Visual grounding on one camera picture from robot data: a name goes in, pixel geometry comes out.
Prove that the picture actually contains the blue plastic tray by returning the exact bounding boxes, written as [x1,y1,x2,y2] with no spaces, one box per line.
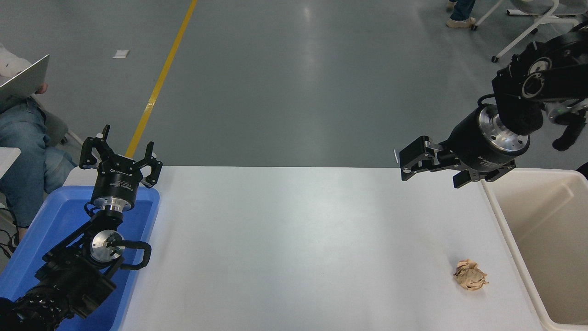
[0,185,160,331]

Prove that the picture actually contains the white wheeled chair frame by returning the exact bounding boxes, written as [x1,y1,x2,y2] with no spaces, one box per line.
[471,0,588,63]

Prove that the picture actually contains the walking person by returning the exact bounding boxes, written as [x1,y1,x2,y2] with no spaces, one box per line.
[446,0,477,29]

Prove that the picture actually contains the silver laptop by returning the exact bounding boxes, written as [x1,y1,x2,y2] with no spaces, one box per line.
[0,54,50,113]

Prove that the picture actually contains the white side table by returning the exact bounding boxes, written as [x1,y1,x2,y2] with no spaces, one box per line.
[0,147,22,180]

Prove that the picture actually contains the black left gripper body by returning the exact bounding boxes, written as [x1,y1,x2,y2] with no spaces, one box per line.
[90,154,141,204]

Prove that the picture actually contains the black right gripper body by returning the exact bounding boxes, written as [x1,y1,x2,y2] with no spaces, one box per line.
[443,108,516,172]

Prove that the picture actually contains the grey office chair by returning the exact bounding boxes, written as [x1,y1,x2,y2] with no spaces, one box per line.
[32,97,86,148]

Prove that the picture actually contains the black cables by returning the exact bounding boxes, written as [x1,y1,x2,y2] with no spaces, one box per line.
[0,205,21,259]

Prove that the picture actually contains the tan paper ball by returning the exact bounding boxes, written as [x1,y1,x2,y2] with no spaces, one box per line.
[453,259,489,291]

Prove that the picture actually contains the seated person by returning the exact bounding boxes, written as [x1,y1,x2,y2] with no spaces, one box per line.
[0,44,79,229]

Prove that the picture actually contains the large pale bin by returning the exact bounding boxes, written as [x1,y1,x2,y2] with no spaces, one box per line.
[479,168,588,331]

